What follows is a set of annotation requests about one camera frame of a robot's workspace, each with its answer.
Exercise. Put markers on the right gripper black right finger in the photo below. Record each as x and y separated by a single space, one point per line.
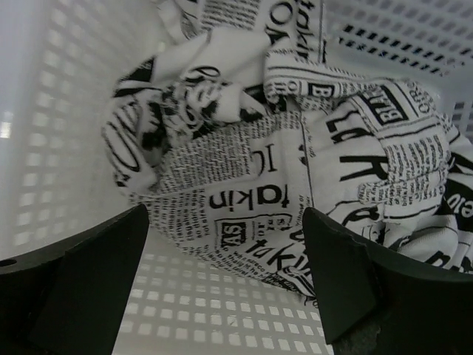
375 301

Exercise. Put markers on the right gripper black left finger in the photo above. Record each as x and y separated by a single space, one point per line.
69 297

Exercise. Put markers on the newspaper print trousers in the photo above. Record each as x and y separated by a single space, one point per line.
231 133

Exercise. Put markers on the white perforated plastic basket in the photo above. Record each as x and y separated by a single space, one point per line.
59 62

